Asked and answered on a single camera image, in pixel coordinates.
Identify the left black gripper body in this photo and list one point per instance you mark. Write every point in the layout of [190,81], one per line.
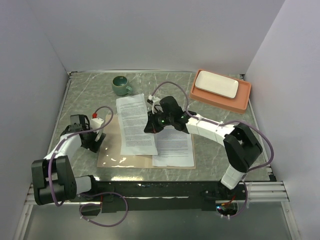
[90,143]

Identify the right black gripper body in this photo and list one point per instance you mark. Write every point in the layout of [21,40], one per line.
[161,120]

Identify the single white printed sheet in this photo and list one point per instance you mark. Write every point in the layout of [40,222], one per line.
[132,118]

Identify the beige cardboard folder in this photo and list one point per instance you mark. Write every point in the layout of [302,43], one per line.
[110,152]

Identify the white printed paper sheets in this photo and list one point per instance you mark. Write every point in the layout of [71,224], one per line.
[174,149]

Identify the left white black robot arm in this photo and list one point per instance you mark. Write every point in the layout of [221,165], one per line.
[52,177]

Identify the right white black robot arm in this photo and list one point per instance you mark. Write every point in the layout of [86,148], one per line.
[241,146]

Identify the teal ceramic mug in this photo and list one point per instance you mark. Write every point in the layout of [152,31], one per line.
[121,87]

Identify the white rectangular plate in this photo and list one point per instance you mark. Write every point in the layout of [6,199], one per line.
[217,84]

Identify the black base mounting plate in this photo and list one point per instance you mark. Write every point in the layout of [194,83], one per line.
[117,196]

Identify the salmon rectangular tray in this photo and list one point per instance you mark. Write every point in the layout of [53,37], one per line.
[237,104]

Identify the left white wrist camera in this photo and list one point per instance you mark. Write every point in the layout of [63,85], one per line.
[97,122]

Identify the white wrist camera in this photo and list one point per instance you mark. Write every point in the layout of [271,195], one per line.
[97,122]
[153,101]

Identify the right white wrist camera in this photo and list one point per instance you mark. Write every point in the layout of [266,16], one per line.
[153,101]

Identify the aluminium extrusion rail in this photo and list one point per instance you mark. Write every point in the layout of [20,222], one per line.
[257,192]

